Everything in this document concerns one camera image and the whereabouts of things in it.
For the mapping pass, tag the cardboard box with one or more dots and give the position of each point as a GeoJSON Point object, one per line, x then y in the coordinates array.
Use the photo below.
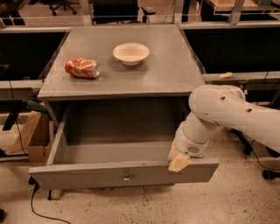
{"type": "Point", "coordinates": [34, 139]}

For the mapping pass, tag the small cream scrap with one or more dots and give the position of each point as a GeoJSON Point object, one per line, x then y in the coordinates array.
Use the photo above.
{"type": "Point", "coordinates": [226, 75]}

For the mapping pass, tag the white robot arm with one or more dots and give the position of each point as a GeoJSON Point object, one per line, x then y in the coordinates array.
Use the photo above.
{"type": "Point", "coordinates": [213, 108]}

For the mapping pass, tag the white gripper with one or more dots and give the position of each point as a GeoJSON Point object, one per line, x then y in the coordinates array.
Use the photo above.
{"type": "Point", "coordinates": [186, 144]}

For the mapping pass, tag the black office chair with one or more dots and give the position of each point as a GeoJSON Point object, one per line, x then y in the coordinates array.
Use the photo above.
{"type": "Point", "coordinates": [65, 4]}

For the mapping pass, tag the grey top drawer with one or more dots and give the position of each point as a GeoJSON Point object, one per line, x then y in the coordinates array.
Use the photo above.
{"type": "Point", "coordinates": [117, 145]}

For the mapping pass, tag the white paper bowl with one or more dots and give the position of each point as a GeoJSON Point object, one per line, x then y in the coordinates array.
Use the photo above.
{"type": "Point", "coordinates": [131, 54]}

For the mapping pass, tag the grey drawer cabinet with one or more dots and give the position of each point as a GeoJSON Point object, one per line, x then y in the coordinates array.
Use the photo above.
{"type": "Point", "coordinates": [167, 76]}

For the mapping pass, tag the black stand base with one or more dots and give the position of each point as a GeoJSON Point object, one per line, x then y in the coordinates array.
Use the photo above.
{"type": "Point", "coordinates": [267, 173]}

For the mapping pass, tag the crushed orange soda can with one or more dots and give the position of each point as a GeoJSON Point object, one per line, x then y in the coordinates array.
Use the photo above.
{"type": "Point", "coordinates": [82, 67]}

